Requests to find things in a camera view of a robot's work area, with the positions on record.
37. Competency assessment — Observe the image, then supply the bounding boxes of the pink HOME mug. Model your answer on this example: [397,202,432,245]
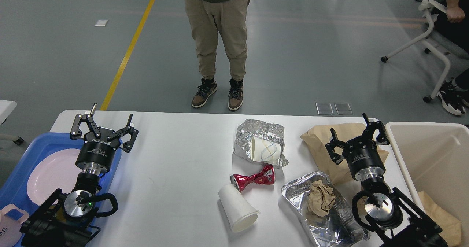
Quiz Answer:
[0,204,30,247]

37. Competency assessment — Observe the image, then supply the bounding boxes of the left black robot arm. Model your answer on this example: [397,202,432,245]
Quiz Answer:
[20,103,139,247]

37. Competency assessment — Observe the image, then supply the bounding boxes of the white office chair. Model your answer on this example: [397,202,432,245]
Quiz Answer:
[381,0,469,102]

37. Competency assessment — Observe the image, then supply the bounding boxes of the aluminium foil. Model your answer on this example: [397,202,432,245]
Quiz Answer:
[233,119,289,168]

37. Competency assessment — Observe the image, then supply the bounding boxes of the white paper cup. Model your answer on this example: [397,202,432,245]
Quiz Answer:
[218,184,260,233]

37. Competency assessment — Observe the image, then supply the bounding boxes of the white side table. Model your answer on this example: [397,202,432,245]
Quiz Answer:
[0,100,24,145]

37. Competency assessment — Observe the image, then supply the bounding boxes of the beige plastic bin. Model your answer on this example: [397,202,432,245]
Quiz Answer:
[385,122,469,247]

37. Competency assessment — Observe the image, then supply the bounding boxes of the aluminium foil tray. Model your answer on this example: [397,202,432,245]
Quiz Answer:
[281,171,367,247]

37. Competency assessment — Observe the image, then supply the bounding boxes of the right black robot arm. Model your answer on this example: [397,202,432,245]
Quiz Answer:
[325,114,448,247]

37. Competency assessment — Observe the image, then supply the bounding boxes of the brown paper bag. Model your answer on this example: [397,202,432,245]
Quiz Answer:
[300,123,389,186]

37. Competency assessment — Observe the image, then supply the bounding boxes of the brown paper in bin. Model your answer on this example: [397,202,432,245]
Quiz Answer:
[418,191,462,247]

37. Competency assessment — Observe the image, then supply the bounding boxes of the crumpled brown paper ball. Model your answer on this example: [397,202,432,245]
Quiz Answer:
[307,180,336,217]

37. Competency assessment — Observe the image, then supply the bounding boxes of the person in dark trousers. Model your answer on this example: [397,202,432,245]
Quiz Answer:
[435,0,469,116]

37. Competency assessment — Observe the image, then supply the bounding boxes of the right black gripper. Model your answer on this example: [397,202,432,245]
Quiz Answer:
[325,113,391,181]

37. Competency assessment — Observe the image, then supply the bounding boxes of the clear plastic bottle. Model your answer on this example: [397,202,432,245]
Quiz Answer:
[324,193,370,247]

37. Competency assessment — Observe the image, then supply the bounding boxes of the person in khaki trousers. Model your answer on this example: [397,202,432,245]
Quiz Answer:
[184,0,251,111]

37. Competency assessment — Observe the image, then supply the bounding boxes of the pink plate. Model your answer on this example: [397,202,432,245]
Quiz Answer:
[27,148,81,206]

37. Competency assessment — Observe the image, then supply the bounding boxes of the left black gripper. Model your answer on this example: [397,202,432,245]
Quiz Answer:
[70,103,139,174]

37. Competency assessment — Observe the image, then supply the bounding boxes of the crushed paper cup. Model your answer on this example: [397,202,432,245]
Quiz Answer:
[251,137,281,165]

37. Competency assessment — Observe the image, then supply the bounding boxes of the crushed red can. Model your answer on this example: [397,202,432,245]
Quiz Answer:
[230,165,275,192]

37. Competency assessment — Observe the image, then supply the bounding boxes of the blue plastic tray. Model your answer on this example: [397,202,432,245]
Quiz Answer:
[1,132,121,217]

